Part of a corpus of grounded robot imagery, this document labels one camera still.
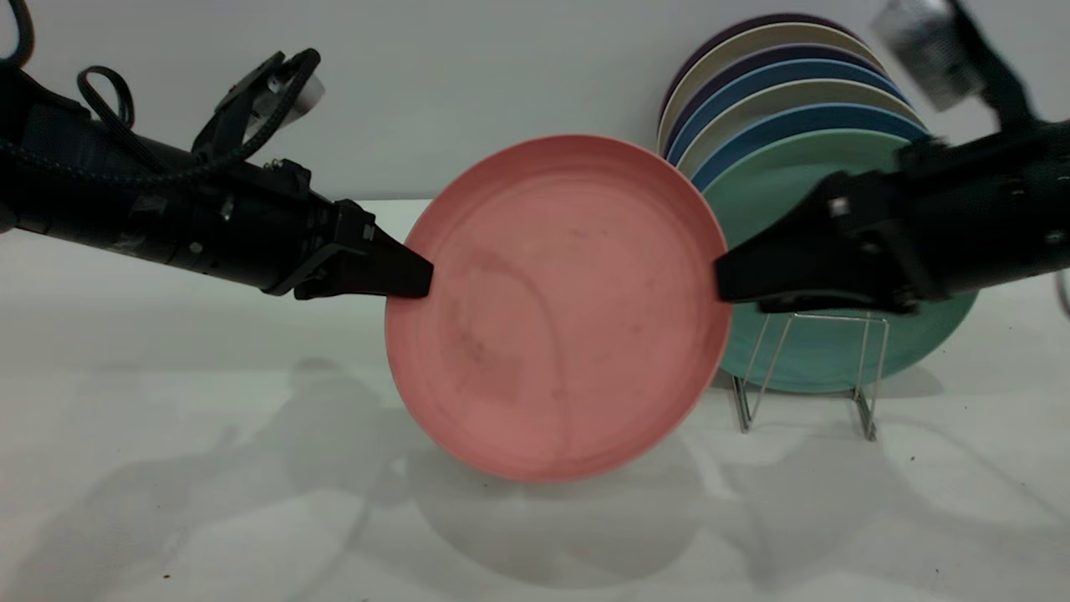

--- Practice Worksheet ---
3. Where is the green round plate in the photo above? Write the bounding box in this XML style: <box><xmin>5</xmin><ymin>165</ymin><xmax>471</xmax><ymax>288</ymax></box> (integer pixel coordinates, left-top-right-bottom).
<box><xmin>698</xmin><ymin>130</ymin><xmax>979</xmax><ymax>395</ymax></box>

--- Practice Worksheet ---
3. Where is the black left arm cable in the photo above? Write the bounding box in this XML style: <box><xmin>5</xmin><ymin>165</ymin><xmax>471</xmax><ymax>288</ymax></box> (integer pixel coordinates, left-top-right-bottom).
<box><xmin>0</xmin><ymin>0</ymin><xmax>323</xmax><ymax>186</ymax></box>

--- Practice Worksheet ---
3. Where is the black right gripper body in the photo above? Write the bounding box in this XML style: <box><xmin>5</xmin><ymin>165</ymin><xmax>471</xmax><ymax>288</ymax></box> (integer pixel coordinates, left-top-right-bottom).
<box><xmin>823</xmin><ymin>134</ymin><xmax>1001</xmax><ymax>316</ymax></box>

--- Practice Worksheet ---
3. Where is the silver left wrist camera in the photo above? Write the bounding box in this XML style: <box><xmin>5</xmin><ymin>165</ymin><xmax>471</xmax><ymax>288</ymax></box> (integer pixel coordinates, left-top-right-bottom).
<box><xmin>266</xmin><ymin>74</ymin><xmax>326</xmax><ymax>116</ymax></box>

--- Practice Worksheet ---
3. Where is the black camera bracket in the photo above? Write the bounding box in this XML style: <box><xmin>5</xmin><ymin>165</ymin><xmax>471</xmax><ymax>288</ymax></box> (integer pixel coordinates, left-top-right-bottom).
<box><xmin>194</xmin><ymin>50</ymin><xmax>289</xmax><ymax>160</ymax></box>
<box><xmin>949</xmin><ymin>0</ymin><xmax>1042</xmax><ymax>133</ymax></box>

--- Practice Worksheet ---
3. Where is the black left camera bracket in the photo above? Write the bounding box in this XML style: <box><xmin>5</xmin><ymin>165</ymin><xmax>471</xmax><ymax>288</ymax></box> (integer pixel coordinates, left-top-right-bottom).
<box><xmin>194</xmin><ymin>50</ymin><xmax>289</xmax><ymax>160</ymax></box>

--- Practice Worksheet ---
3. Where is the dark purple round plate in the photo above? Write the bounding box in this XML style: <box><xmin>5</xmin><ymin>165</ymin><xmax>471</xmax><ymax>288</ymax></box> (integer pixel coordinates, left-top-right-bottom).
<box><xmin>660</xmin><ymin>14</ymin><xmax>862</xmax><ymax>118</ymax></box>
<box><xmin>663</xmin><ymin>45</ymin><xmax>887</xmax><ymax>156</ymax></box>

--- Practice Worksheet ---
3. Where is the metal wire plate rack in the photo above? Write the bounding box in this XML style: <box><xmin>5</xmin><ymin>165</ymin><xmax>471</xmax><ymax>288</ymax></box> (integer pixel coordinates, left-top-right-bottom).
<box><xmin>732</xmin><ymin>311</ymin><xmax>889</xmax><ymax>442</ymax></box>

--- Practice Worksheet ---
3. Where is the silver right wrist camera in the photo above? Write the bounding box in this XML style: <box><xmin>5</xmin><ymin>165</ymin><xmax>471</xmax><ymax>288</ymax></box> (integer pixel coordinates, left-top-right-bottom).
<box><xmin>871</xmin><ymin>0</ymin><xmax>987</xmax><ymax>111</ymax></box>

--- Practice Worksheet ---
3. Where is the blue round plate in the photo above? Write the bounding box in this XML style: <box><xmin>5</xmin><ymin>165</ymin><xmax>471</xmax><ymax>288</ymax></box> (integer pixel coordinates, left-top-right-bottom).
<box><xmin>666</xmin><ymin>60</ymin><xmax>908</xmax><ymax>164</ymax></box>
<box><xmin>690</xmin><ymin>104</ymin><xmax>930</xmax><ymax>193</ymax></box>

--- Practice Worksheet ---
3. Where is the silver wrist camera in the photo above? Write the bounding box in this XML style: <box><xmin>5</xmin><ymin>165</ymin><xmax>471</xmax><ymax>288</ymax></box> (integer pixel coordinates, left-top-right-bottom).
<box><xmin>266</xmin><ymin>74</ymin><xmax>326</xmax><ymax>116</ymax></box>
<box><xmin>871</xmin><ymin>0</ymin><xmax>987</xmax><ymax>111</ymax></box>

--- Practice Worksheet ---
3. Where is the beige round plate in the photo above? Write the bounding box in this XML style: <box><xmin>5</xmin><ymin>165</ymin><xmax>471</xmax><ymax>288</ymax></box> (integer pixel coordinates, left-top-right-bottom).
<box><xmin>657</xmin><ymin>24</ymin><xmax>885</xmax><ymax>156</ymax></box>
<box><xmin>675</xmin><ymin>80</ymin><xmax>925</xmax><ymax>176</ymax></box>

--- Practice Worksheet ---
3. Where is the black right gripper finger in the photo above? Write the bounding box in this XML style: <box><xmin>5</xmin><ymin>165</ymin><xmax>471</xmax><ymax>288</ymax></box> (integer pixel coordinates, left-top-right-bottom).
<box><xmin>757</xmin><ymin>292</ymin><xmax>913</xmax><ymax>316</ymax></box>
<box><xmin>715</xmin><ymin>177</ymin><xmax>846</xmax><ymax>304</ymax></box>

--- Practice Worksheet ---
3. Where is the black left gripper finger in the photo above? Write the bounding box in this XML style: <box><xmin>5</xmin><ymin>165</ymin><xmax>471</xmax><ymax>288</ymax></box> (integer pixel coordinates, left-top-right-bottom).
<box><xmin>334</xmin><ymin>201</ymin><xmax>435</xmax><ymax>298</ymax></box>
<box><xmin>294</xmin><ymin>259</ymin><xmax>394</xmax><ymax>301</ymax></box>

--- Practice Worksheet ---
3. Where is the black right camera bracket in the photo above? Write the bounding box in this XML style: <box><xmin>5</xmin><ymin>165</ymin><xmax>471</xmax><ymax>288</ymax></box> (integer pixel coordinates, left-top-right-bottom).
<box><xmin>949</xmin><ymin>0</ymin><xmax>1042</xmax><ymax>133</ymax></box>

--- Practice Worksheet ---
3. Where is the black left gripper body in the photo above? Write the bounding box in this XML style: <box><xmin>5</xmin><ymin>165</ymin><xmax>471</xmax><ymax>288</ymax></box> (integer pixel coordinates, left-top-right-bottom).
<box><xmin>180</xmin><ymin>157</ymin><xmax>340</xmax><ymax>296</ymax></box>

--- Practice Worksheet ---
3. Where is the pink round plate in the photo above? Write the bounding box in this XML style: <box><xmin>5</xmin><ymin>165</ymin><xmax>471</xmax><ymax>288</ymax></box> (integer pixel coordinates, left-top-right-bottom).
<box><xmin>385</xmin><ymin>134</ymin><xmax>735</xmax><ymax>483</ymax></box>

